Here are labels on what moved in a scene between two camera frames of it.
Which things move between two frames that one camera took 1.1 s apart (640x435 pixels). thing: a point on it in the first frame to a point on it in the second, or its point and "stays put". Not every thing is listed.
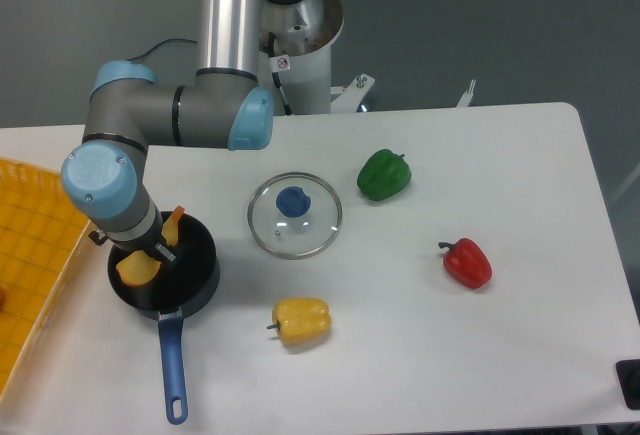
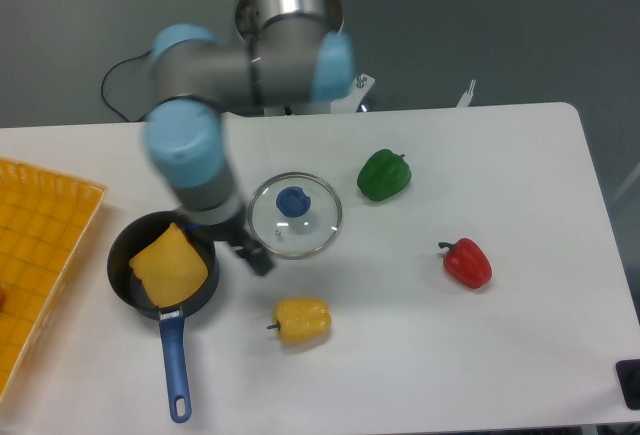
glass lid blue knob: (294, 215) stays put
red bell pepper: (467, 263) stays put
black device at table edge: (628, 371) stays put
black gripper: (154, 243) to (238, 232)
